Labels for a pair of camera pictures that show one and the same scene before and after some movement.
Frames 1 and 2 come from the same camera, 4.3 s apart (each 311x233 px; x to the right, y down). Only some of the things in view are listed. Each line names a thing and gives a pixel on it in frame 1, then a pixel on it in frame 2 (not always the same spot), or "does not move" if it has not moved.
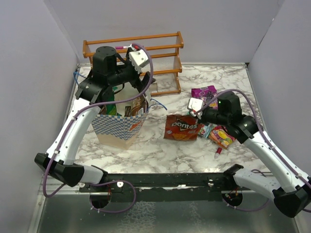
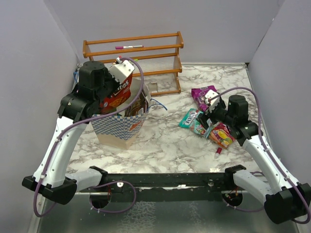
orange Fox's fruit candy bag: [220, 136] does not move
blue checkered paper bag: [119, 132] does not move
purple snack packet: [206, 93] does not move
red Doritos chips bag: [181, 127] -> [122, 92]
